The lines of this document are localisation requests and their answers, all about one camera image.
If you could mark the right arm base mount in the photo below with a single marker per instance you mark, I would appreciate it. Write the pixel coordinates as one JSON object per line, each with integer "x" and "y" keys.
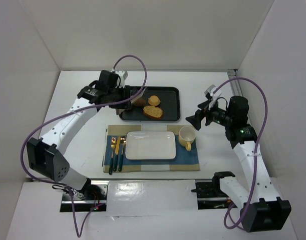
{"x": 208, "y": 198}

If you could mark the gold knife green handle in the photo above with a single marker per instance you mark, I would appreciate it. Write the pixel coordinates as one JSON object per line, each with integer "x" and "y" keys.
{"x": 116, "y": 154}

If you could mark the white rectangular plate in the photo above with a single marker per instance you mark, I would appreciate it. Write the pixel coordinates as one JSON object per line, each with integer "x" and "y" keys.
{"x": 150, "y": 145}

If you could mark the brown croissant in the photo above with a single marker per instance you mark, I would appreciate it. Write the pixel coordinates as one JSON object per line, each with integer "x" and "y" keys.
{"x": 140, "y": 102}

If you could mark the gold fork green handle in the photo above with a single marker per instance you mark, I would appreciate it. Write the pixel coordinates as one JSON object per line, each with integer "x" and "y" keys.
{"x": 113, "y": 146}

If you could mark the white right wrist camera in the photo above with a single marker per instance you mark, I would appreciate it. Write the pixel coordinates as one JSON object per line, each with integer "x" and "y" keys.
{"x": 212, "y": 94}

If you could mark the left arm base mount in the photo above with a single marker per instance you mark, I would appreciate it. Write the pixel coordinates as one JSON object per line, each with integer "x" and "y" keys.
{"x": 95, "y": 200}

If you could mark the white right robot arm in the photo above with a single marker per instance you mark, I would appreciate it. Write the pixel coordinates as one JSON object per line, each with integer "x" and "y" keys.
{"x": 261, "y": 207}

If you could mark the gold spoon green handle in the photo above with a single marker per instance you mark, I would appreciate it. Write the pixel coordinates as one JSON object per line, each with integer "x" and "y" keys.
{"x": 120, "y": 164}

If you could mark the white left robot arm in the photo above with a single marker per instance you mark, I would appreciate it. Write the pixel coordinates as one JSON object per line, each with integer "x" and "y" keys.
{"x": 46, "y": 154}

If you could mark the yellow white mug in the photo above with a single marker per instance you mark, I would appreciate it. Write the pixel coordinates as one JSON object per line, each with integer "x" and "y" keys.
{"x": 186, "y": 137}

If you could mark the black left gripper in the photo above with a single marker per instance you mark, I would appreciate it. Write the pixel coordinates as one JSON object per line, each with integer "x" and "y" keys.
{"x": 127, "y": 97}

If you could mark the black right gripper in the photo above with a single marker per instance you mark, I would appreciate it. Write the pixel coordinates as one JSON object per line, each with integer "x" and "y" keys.
{"x": 200, "y": 117}

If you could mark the black baking tray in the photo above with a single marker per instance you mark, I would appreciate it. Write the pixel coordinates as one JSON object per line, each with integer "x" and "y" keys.
{"x": 170, "y": 104}

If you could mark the aluminium frame rail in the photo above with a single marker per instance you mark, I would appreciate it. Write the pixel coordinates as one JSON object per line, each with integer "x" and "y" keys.
{"x": 235, "y": 85}

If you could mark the blue beige placemat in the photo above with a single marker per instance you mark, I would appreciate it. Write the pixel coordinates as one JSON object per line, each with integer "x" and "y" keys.
{"x": 184, "y": 160}

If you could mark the metal kitchen tongs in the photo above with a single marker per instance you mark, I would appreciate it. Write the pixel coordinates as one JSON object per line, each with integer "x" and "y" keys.
{"x": 133, "y": 91}

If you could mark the seeded bread slice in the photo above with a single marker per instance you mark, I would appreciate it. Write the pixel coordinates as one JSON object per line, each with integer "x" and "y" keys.
{"x": 153, "y": 112}

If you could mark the round yellow bun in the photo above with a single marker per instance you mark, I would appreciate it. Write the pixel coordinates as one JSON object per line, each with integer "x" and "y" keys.
{"x": 154, "y": 100}

